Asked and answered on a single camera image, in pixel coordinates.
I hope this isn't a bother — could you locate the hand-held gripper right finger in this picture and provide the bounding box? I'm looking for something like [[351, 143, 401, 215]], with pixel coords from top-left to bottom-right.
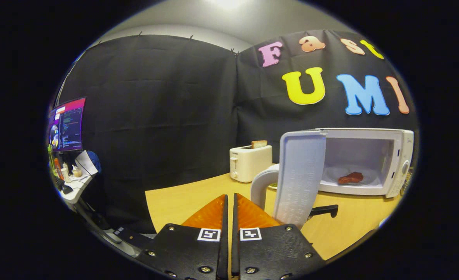
[[231, 192, 326, 280]]

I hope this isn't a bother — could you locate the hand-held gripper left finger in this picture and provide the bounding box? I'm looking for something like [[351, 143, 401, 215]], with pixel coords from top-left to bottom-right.
[[146, 194, 229, 280]]

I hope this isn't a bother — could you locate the white toaster oven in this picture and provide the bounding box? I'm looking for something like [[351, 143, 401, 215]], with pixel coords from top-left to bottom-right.
[[251, 128, 414, 230]]

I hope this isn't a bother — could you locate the red meat piece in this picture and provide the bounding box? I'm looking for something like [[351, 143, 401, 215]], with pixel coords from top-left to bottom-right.
[[337, 171, 364, 185]]

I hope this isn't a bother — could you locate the cream toaster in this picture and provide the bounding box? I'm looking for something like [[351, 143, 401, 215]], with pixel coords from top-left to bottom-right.
[[229, 145, 273, 183]]

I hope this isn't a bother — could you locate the black bar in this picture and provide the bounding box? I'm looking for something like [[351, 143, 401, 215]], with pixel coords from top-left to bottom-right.
[[307, 205, 339, 218]]

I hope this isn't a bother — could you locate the white side desk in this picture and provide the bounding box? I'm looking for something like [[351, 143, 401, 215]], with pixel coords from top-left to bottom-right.
[[52, 171, 94, 205]]

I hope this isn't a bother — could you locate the white paper sheet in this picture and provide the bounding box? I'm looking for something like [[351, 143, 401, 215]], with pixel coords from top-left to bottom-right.
[[75, 150, 98, 176]]

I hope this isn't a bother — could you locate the black backdrop cloth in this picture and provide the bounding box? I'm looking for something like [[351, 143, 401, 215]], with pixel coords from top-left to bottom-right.
[[52, 29, 420, 234]]

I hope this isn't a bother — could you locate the computer monitor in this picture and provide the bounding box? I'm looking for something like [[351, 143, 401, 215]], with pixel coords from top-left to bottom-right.
[[47, 97, 87, 153]]

